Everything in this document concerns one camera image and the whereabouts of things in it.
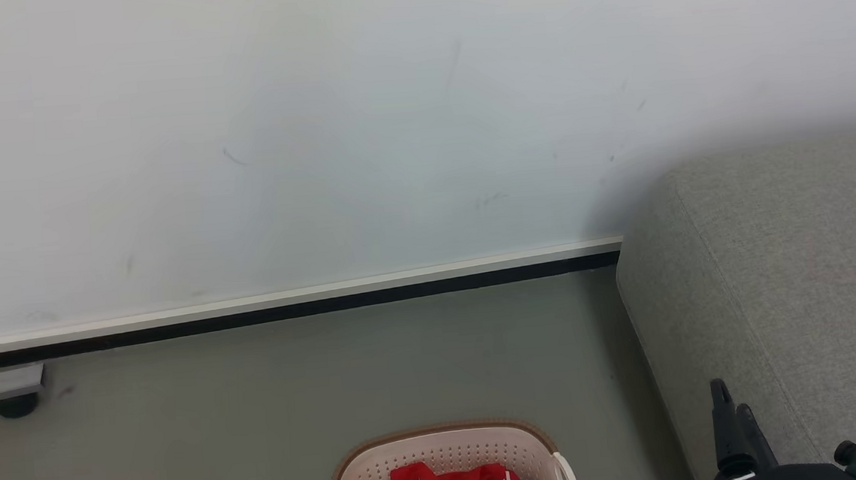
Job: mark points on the black caster wheel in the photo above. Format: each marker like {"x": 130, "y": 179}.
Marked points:
{"x": 15, "y": 406}

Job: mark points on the cream perforated laundry basket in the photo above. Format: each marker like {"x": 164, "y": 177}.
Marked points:
{"x": 450, "y": 453}

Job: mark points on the white and black wall skirting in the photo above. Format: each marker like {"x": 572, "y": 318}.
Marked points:
{"x": 289, "y": 304}

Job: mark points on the grey fabric sofa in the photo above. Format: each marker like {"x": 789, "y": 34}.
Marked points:
{"x": 791, "y": 267}

